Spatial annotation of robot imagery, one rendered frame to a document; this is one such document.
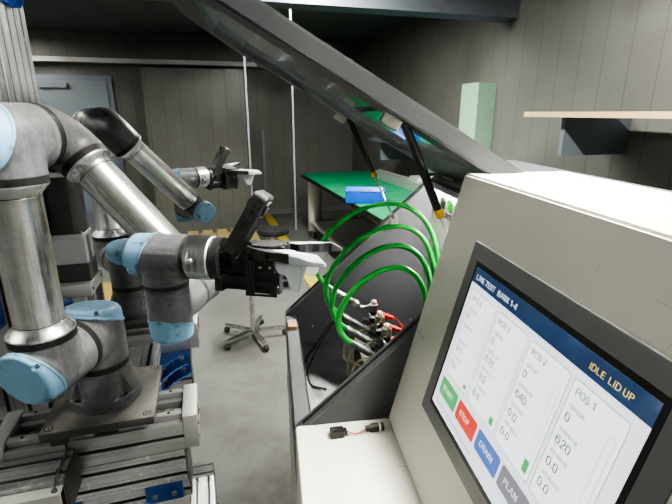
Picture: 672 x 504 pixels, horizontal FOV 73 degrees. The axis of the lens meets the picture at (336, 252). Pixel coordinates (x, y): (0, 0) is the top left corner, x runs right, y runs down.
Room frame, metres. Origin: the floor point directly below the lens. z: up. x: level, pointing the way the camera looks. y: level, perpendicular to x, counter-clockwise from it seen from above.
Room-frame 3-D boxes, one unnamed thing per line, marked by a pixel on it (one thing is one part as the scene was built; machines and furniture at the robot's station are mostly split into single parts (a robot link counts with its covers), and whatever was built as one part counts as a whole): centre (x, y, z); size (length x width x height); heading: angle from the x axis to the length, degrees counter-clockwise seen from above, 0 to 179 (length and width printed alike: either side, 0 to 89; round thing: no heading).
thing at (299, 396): (1.22, 0.12, 0.87); 0.62 x 0.04 x 0.16; 8
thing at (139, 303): (1.38, 0.67, 1.09); 0.15 x 0.15 x 0.10
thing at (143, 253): (0.73, 0.30, 1.43); 0.11 x 0.08 x 0.09; 80
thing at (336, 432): (0.85, -0.05, 0.99); 0.12 x 0.02 x 0.02; 100
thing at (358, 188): (4.82, -0.43, 0.52); 2.95 x 1.13 x 1.04; 16
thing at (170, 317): (0.75, 0.29, 1.33); 0.11 x 0.08 x 0.11; 170
